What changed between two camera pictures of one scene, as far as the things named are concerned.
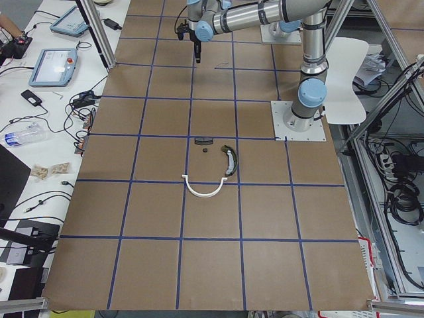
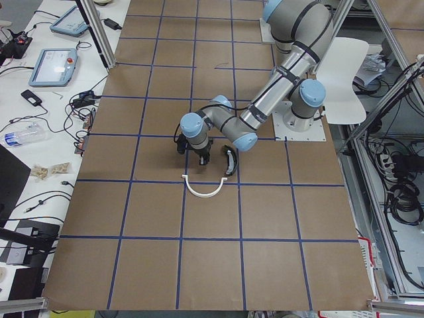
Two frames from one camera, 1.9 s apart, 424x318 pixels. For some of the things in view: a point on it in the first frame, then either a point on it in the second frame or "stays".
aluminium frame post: [99, 31] stays
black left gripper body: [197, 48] -> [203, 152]
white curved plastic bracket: [203, 195] stays
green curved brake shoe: [232, 159] stays
